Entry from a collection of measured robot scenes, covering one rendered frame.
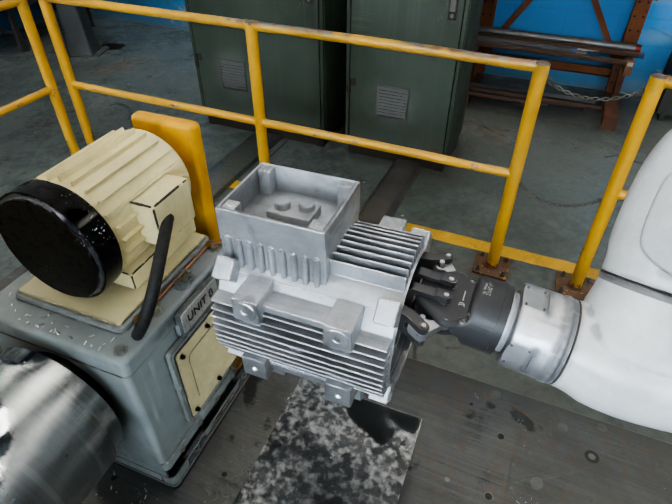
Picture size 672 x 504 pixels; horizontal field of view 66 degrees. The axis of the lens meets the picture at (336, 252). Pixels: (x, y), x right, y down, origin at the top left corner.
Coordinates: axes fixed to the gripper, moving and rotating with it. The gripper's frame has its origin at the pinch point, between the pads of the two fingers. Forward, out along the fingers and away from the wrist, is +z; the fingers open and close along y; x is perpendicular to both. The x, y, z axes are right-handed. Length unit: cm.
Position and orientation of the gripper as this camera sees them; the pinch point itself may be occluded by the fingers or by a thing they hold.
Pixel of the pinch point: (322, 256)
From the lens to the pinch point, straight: 57.0
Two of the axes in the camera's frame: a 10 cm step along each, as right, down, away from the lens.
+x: -1.1, 7.5, 6.6
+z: -9.2, -3.2, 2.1
